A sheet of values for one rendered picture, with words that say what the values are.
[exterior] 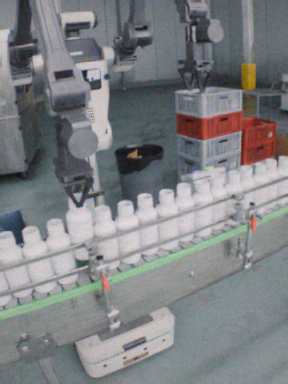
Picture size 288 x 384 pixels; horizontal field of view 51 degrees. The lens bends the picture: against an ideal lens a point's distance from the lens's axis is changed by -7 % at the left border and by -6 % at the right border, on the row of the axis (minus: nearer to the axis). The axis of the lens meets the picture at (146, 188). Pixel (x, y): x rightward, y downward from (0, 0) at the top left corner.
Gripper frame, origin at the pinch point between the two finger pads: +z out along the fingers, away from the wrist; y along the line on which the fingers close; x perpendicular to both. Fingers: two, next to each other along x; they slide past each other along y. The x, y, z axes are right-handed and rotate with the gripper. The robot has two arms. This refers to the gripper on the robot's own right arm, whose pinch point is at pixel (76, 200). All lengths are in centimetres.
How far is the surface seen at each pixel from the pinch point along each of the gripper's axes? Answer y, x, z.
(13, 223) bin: -56, -15, 38
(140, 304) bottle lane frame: 9.1, 11.3, 32.7
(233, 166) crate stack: -165, 215, 113
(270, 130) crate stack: -178, 285, 85
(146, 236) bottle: 3.4, 16.2, 14.0
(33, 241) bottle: 2.6, -11.9, 6.0
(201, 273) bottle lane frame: 8.9, 32.1, 30.7
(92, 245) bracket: 6.4, 0.6, 8.8
